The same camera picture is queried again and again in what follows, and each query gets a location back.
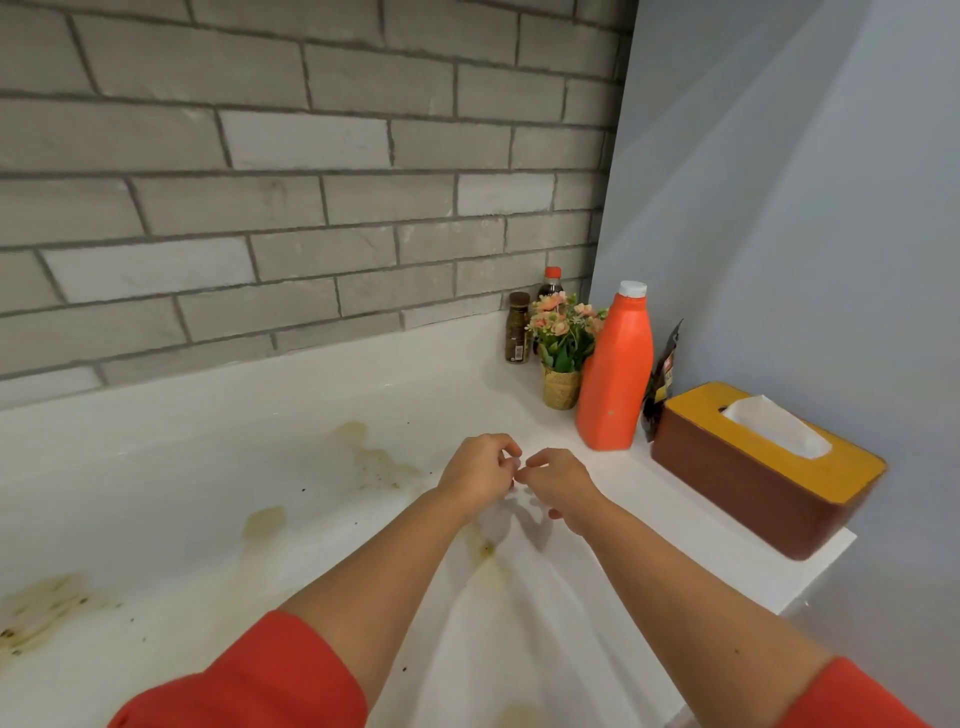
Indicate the person's right hand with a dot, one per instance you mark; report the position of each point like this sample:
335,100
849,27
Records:
566,484

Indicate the person's left hand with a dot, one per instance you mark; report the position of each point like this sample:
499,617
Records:
480,472

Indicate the large red plastic bottle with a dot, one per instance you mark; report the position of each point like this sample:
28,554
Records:
615,375

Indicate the dark and yellow snack packet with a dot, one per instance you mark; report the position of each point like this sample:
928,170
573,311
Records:
660,382

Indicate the artificial flowers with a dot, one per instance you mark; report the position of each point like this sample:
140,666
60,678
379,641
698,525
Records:
562,345

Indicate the brown spice jar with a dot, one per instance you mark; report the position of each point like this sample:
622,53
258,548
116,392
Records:
517,330

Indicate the brown tissue box yellow lid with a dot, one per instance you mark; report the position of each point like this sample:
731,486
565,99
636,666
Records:
750,487

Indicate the cola bottle with red cap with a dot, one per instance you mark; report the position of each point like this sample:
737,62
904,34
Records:
551,283

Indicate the person's right forearm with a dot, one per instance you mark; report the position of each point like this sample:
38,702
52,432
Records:
697,607

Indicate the person's left forearm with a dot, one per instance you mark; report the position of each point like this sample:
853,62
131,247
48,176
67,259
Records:
382,585

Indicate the white countertop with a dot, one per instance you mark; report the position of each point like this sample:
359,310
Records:
225,450

